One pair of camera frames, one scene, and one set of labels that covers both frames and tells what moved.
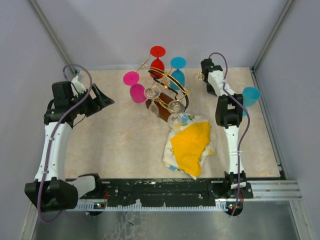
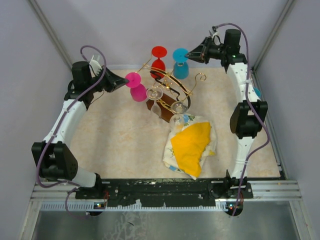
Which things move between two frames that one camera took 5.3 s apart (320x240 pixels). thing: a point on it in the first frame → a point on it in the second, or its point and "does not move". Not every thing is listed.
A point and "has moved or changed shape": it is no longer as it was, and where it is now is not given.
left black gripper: x=101 y=101 → x=114 y=81
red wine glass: x=157 y=51 does not move
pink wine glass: x=138 y=91 does not move
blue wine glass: x=177 y=62 has moved or changed shape
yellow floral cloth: x=185 y=149 does not move
